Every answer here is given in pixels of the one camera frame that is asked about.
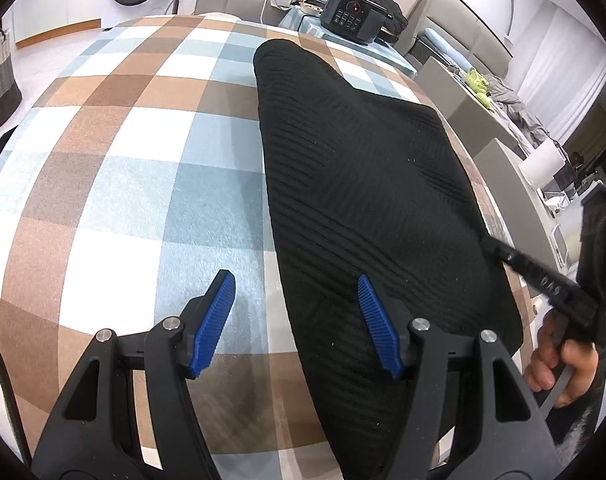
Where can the checkered bed blanket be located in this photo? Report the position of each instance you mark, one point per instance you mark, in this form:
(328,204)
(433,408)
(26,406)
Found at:
(135,177)

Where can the black knit sweater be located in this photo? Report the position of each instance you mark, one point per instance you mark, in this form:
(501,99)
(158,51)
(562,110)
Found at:
(362,184)

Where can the white paper towel roll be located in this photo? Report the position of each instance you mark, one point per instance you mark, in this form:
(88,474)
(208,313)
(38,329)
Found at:
(543,164)

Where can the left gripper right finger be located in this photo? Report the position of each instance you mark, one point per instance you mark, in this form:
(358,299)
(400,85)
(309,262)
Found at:
(467,413)

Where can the grey desk cabinet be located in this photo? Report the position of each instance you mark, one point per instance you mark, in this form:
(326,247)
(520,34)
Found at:
(498,157)

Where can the black digital safe box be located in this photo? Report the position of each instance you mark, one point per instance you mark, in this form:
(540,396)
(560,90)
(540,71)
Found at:
(359,21)

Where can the person's right hand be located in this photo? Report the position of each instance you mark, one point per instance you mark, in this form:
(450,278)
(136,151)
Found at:
(582,356)

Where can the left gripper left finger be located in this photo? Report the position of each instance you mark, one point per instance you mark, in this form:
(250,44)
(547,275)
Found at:
(92,431)

